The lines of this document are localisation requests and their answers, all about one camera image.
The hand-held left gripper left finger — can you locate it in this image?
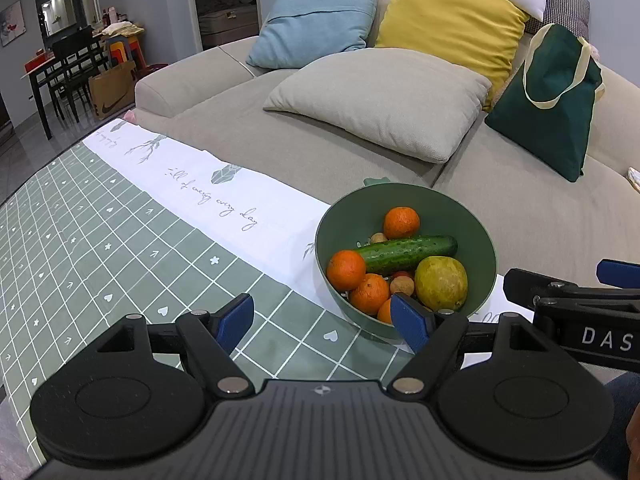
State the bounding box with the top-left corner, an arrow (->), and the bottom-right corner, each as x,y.
95,292 -> 256,396

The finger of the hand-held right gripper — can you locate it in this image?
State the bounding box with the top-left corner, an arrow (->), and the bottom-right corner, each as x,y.
596,259 -> 640,290
502,268 -> 640,310

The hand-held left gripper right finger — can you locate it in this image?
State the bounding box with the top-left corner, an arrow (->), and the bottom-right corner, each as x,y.
390,292 -> 562,395

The green cucumber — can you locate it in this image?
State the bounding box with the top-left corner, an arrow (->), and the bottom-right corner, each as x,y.
356,235 -> 458,276

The green plastic colander bowl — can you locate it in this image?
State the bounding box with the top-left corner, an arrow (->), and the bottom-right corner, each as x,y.
314,176 -> 498,343

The person's leg in jeans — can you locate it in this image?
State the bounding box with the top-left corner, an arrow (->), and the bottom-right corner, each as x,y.
602,371 -> 640,480

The dark green tote bag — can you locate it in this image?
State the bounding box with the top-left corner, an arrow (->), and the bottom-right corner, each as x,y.
485,23 -> 606,183

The green checked tablecloth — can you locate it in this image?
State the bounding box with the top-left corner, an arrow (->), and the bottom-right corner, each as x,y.
0,119 -> 536,467

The beige sofa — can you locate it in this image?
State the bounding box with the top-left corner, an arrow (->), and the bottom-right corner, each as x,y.
134,0 -> 640,376

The beige pillow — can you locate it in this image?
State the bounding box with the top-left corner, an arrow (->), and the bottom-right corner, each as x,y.
262,48 -> 493,164

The brown paper shopping bag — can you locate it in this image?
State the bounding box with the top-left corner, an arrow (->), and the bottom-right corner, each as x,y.
89,60 -> 138,121

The black white checked pillow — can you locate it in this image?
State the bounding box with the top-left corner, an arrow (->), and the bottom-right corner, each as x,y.
522,0 -> 591,42

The yellow pillow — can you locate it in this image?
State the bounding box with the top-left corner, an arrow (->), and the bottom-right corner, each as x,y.
374,0 -> 531,112

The stack of colourful stools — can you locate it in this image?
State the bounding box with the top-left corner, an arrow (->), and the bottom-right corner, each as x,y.
104,34 -> 149,72

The bed with beige mattress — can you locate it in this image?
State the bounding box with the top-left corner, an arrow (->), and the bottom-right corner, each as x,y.
197,0 -> 261,51

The black dining chair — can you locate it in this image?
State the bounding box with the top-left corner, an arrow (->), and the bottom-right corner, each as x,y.
47,31 -> 112,123

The light blue pillow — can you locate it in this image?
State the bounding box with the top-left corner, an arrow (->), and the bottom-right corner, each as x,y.
246,0 -> 381,70

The dark dining table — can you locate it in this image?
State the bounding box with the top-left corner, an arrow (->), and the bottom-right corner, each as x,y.
21,52 -> 108,141

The framed wall picture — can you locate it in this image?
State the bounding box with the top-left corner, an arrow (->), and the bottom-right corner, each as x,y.
0,1 -> 24,47

